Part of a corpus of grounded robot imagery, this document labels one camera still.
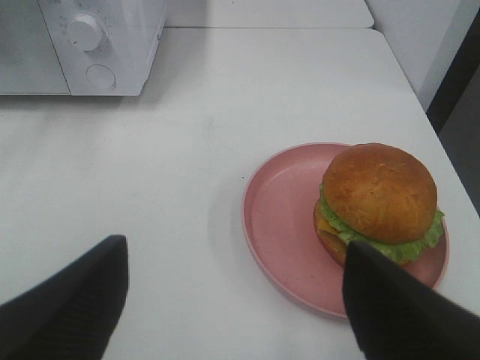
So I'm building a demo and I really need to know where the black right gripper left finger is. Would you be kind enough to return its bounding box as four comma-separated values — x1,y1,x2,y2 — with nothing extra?
1,235,128,359

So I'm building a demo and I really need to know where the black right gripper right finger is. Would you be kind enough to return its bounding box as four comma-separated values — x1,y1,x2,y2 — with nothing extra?
343,241,479,359

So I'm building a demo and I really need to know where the burger with sesame bun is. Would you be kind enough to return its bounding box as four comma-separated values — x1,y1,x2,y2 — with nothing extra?
313,143,444,266

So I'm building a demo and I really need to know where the pink round plate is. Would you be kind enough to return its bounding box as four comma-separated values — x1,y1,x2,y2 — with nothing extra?
242,143,449,317

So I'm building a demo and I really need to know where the round door release button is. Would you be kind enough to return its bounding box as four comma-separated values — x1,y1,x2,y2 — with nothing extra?
85,64,116,89

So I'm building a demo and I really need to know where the white timer knob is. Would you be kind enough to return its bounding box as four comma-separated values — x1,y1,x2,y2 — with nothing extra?
67,13,104,52

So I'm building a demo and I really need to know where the white microwave oven body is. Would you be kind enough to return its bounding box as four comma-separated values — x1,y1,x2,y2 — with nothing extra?
1,0,167,96

